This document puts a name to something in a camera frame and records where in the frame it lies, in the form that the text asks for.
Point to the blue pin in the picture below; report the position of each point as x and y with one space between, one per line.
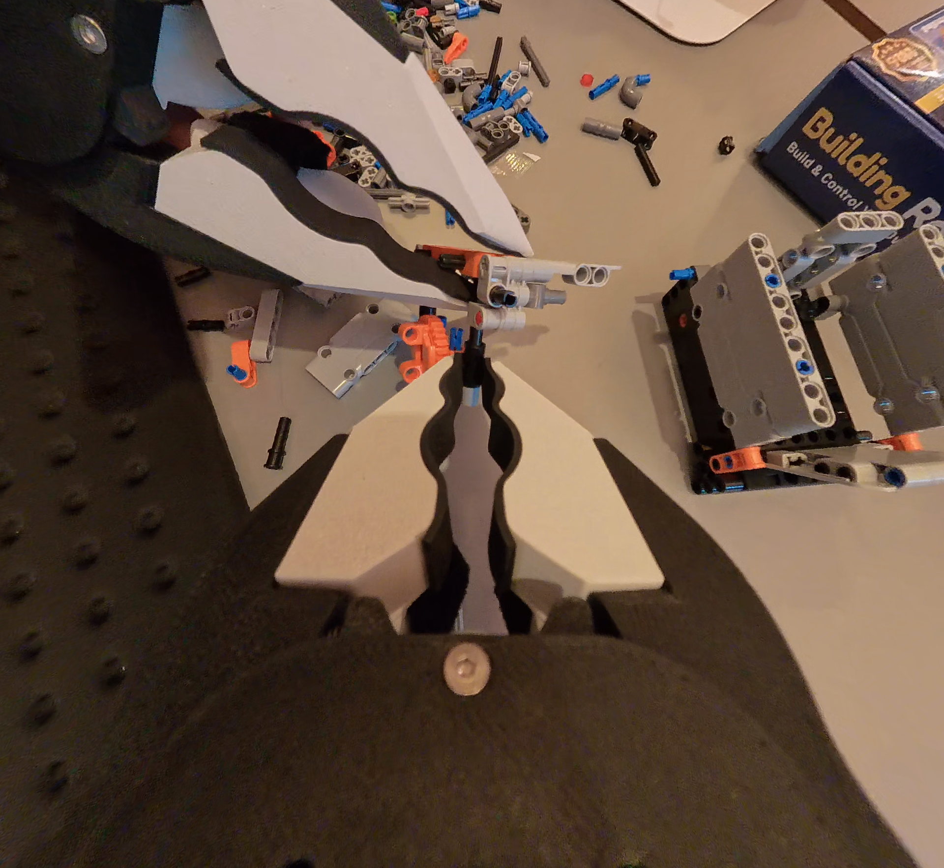
604 88

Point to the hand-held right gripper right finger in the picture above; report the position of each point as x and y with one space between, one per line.
583 514

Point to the light grey panel piece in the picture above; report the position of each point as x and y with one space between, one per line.
354 355

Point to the small orange grey subassembly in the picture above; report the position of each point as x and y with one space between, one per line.
546 278

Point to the grey black robot model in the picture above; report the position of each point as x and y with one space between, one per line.
782 352

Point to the small orange piece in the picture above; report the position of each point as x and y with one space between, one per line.
244 364

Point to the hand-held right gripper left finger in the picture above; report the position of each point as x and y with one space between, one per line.
354 514

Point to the black pin with grey connector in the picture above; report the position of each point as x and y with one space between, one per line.
219 323

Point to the grey straight beam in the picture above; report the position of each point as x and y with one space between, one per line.
267 326

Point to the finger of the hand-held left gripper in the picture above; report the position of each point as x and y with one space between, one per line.
325 43
251 219

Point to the blue robot kit box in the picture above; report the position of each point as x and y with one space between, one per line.
870 131

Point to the small orange gear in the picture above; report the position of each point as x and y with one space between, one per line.
428 340

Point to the grey elbow piece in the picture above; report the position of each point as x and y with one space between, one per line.
634 82

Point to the black angled axle piece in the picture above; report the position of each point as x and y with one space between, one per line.
642 149

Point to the black studded mat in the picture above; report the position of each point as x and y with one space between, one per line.
89 514

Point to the loose black pin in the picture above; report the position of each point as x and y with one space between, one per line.
278 441

